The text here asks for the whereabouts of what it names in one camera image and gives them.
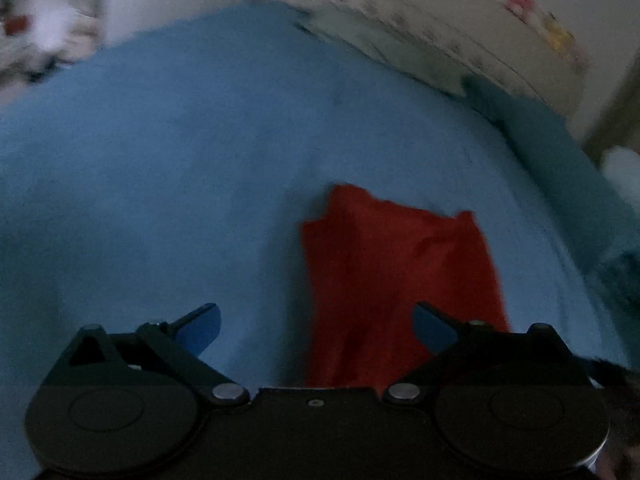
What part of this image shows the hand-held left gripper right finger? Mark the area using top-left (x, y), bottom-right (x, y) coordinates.
top-left (383, 302), bottom-right (592, 404)

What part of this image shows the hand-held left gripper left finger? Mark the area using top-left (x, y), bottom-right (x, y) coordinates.
top-left (52, 303), bottom-right (251, 404)

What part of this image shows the red knit sweater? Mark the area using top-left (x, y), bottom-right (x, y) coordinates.
top-left (300, 183), bottom-right (511, 390)

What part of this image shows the blue bed sheet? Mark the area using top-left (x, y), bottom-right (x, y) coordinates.
top-left (0, 1), bottom-right (631, 480)

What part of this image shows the folded teal duvet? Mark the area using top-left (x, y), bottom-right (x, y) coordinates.
top-left (462, 76), bottom-right (640, 306)

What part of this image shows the light blue bundled duvet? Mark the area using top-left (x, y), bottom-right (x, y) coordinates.
top-left (601, 146), bottom-right (640, 198)

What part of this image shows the grey-green pillow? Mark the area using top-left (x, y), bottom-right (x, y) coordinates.
top-left (295, 10), bottom-right (468, 97)

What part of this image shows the patterned white pillow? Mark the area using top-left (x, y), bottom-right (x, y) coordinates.
top-left (265, 0), bottom-right (591, 121)

